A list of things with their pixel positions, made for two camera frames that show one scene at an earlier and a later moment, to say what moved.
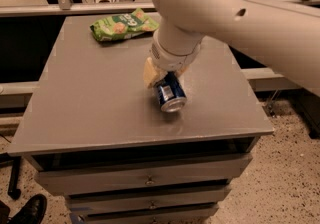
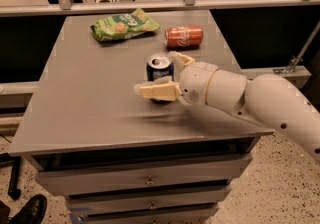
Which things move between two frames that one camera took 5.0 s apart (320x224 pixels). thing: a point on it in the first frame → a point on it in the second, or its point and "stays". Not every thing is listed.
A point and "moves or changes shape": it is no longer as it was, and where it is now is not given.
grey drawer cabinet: x=97 y=134 stays
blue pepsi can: x=171 y=93 moves or changes shape
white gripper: x=169 y=58 → x=195 y=82
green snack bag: x=124 y=25 stays
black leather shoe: x=32 y=213 stays
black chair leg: x=15 y=163 stays
